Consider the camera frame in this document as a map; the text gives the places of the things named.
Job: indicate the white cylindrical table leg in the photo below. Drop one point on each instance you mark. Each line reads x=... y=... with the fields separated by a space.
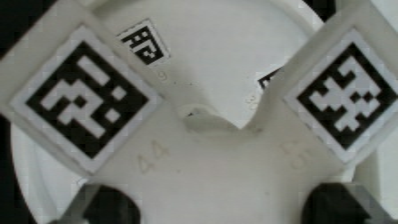
x=203 y=120

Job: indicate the white round table top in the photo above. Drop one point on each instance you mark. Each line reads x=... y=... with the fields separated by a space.
x=207 y=50

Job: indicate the white cross-shaped table base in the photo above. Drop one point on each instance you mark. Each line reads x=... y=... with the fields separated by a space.
x=219 y=173

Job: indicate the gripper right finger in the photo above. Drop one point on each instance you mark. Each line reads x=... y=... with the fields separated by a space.
x=342 y=204

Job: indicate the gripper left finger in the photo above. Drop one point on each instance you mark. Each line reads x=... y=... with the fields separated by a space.
x=100 y=206

